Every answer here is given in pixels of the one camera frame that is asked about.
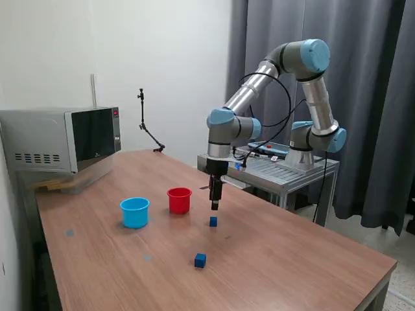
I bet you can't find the blue plastic cup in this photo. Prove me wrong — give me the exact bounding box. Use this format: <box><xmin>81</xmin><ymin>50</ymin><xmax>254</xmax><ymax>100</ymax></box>
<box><xmin>119</xmin><ymin>196</ymin><xmax>151</xmax><ymax>229</ymax></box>

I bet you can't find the blue teach pendant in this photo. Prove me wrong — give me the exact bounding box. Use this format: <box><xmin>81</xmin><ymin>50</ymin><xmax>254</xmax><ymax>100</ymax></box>
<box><xmin>248</xmin><ymin>141</ymin><xmax>289</xmax><ymax>156</ymax></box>

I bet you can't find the black robot wrist cable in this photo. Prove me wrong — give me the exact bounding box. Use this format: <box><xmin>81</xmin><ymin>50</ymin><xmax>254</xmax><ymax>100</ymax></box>
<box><xmin>238</xmin><ymin>71</ymin><xmax>307</xmax><ymax>163</ymax></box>

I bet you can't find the wooden block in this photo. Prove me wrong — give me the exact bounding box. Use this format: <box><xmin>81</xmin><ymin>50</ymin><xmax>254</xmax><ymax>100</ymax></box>
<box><xmin>34</xmin><ymin>180</ymin><xmax>71</xmax><ymax>192</ymax></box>

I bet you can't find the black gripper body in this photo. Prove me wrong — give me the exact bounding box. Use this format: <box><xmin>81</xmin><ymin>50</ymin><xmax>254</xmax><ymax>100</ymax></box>
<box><xmin>206</xmin><ymin>159</ymin><xmax>228</xmax><ymax>178</ymax></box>

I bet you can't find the silver microwave oven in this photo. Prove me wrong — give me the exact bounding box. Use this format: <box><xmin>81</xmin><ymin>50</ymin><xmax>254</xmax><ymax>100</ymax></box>
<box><xmin>0</xmin><ymin>106</ymin><xmax>123</xmax><ymax>174</ymax></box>

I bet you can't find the silver black cable connector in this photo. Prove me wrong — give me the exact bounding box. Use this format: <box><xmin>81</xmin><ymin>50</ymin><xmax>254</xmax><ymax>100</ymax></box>
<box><xmin>231</xmin><ymin>147</ymin><xmax>273</xmax><ymax>159</ymax></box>

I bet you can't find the blue lit wrist module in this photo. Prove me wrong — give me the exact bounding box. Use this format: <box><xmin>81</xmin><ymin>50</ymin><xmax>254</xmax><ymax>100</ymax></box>
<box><xmin>226</xmin><ymin>155</ymin><xmax>249</xmax><ymax>171</ymax></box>

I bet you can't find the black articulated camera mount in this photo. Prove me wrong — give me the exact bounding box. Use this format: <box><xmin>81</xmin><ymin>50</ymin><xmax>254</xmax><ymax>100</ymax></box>
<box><xmin>136</xmin><ymin>87</ymin><xmax>166</xmax><ymax>154</ymax></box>

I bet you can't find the white pole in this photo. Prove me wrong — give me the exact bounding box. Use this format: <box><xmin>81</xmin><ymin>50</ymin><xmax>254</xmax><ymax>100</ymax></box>
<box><xmin>89</xmin><ymin>73</ymin><xmax>98</xmax><ymax>108</ymax></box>

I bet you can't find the red plastic cup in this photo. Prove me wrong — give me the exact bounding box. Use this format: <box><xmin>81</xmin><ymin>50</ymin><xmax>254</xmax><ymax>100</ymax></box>
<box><xmin>166</xmin><ymin>187</ymin><xmax>193</xmax><ymax>214</ymax></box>

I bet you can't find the aluminium profile robot stand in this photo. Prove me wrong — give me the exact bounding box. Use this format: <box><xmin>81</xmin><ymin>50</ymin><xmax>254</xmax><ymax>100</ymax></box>
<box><xmin>196</xmin><ymin>149</ymin><xmax>340</xmax><ymax>227</ymax></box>

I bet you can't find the white floor cable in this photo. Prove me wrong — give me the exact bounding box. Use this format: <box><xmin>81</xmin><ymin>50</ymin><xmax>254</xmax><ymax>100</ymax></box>
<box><xmin>388</xmin><ymin>288</ymin><xmax>415</xmax><ymax>302</ymax></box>

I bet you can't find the black stand power cable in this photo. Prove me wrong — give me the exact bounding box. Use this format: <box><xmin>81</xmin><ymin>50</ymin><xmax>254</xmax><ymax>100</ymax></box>
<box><xmin>313</xmin><ymin>152</ymin><xmax>328</xmax><ymax>224</ymax></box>

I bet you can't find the grey curtain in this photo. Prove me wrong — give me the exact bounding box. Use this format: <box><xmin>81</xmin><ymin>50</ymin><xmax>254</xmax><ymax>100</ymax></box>
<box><xmin>225</xmin><ymin>0</ymin><xmax>415</xmax><ymax>236</ymax></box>

